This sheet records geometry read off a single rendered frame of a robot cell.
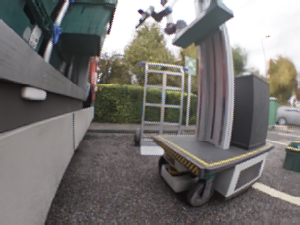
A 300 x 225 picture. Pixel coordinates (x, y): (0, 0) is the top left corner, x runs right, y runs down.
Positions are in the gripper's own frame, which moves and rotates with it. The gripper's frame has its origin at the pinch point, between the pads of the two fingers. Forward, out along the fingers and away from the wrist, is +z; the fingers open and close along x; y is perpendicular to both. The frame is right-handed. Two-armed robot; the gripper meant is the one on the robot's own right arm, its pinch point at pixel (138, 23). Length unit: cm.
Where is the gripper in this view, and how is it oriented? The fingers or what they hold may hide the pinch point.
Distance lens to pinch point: 115.4
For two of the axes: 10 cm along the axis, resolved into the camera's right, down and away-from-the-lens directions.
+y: 8.3, 4.4, 3.4
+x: -4.1, 0.7, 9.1
